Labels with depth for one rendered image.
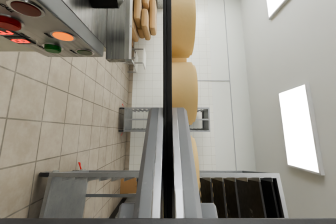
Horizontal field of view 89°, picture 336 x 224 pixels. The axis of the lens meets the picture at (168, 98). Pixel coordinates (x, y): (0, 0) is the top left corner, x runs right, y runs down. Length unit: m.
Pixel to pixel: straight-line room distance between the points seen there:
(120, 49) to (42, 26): 0.18
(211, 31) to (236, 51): 0.86
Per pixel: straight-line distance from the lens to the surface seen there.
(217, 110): 4.36
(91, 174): 1.49
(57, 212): 1.80
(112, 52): 0.48
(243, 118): 4.55
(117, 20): 0.51
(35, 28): 0.38
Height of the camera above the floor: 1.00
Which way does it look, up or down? level
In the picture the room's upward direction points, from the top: 90 degrees clockwise
